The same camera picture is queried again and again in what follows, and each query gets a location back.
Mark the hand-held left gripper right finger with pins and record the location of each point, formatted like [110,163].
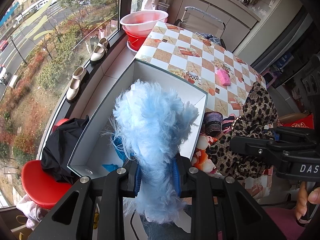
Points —
[176,173]

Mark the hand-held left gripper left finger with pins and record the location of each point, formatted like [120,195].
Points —
[137,180]

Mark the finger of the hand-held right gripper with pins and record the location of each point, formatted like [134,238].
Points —
[252,147]
[292,133]

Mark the leopard print cloth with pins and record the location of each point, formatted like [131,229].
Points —
[230,155]

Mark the teal satin cloth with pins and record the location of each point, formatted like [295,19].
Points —
[117,152]

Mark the purple knit hat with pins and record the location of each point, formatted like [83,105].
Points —
[212,122]

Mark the light blue fluffy scrunchie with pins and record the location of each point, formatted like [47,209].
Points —
[150,130]

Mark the pink foam sponge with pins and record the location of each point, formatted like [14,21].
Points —
[223,77]

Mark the white cardboard box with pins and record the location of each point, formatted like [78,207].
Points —
[162,85]

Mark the person's right hand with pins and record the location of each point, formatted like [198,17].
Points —
[301,205]

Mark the red patterned cushion cloth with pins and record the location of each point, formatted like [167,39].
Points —
[300,124]

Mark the orange white floral cloth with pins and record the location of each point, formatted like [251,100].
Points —
[202,155]

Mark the pink knit sock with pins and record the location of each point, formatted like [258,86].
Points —
[227,123]

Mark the person's legs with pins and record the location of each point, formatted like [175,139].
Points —
[160,230]

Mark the black speaker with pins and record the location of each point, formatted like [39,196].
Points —
[312,80]

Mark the person's pink sweater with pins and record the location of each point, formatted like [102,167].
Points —
[282,222]

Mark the pink plastic stool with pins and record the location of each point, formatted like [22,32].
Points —
[268,76]

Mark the black cloth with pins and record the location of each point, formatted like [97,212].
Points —
[62,147]

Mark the red round stool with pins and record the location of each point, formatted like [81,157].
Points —
[42,185]

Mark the checkered printed tablecloth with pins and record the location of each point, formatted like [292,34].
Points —
[192,52]

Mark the plaid cloth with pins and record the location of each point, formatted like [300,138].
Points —
[212,39]

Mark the beige cabinet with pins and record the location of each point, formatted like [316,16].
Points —
[240,25]

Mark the folding chair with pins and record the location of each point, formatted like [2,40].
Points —
[200,20]

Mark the red plastic basin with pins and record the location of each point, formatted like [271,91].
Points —
[136,38]

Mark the clear plastic basin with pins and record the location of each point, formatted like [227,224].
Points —
[142,20]

